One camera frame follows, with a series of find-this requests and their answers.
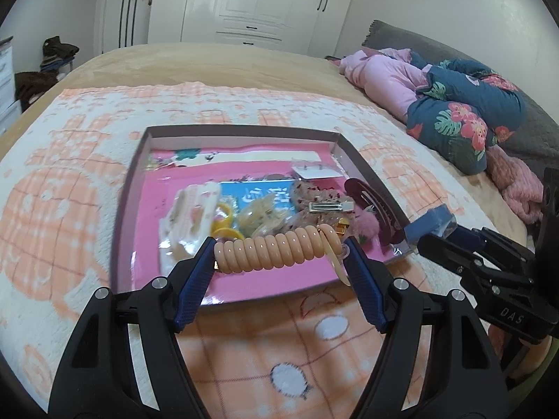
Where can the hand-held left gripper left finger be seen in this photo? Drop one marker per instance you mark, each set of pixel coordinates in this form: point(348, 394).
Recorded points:
point(194, 283)

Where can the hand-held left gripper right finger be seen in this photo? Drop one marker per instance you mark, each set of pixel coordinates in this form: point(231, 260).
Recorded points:
point(364, 283)

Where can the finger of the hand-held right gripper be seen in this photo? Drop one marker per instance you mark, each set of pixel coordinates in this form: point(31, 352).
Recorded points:
point(445, 253)
point(489, 238)

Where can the blue card packet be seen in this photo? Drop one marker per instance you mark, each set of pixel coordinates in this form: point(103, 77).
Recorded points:
point(430, 222)

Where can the cardboard box with pink lining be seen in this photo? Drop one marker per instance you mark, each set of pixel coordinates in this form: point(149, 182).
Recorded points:
point(262, 283)

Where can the small gold clip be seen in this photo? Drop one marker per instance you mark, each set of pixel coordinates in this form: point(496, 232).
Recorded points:
point(343, 228)

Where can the pink fluffy pom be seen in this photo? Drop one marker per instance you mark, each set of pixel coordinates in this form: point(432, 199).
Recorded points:
point(370, 223)

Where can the pink knit cloth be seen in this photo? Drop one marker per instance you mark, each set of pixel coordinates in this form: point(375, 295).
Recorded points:
point(517, 179)

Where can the cream hair clip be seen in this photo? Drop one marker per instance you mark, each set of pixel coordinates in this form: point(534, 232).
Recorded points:
point(192, 214)

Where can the dark red snap clip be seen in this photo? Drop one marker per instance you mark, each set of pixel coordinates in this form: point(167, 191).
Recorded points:
point(375, 203)

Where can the silver metal hair clip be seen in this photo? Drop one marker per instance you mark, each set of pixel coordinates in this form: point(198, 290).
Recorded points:
point(329, 207)

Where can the clear beige claw clip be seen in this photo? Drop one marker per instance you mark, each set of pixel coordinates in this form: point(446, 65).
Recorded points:
point(262, 218)

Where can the clear plastic card packet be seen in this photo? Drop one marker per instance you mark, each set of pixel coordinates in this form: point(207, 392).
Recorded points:
point(316, 170)

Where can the blue floral quilt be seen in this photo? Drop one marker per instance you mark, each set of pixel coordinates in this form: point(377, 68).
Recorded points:
point(463, 113)

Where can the orange and white plaid blanket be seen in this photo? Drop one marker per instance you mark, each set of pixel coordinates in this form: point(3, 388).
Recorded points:
point(65, 183)

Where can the pink padded clothing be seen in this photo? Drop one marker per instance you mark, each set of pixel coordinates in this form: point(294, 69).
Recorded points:
point(384, 83)

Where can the beige bed cover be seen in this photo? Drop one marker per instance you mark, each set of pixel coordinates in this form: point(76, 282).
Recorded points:
point(218, 65)

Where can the brown cloth heap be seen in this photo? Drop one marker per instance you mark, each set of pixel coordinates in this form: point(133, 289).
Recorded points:
point(35, 87)

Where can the dark clothes pile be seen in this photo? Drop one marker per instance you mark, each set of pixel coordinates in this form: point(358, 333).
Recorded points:
point(59, 52)

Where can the white drawer cabinet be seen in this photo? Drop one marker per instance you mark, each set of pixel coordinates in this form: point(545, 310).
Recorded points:
point(6, 87)

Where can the white door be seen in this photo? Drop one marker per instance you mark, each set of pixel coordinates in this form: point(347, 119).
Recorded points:
point(113, 22)

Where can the white wardrobe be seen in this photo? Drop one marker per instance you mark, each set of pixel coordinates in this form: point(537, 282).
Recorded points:
point(253, 4)

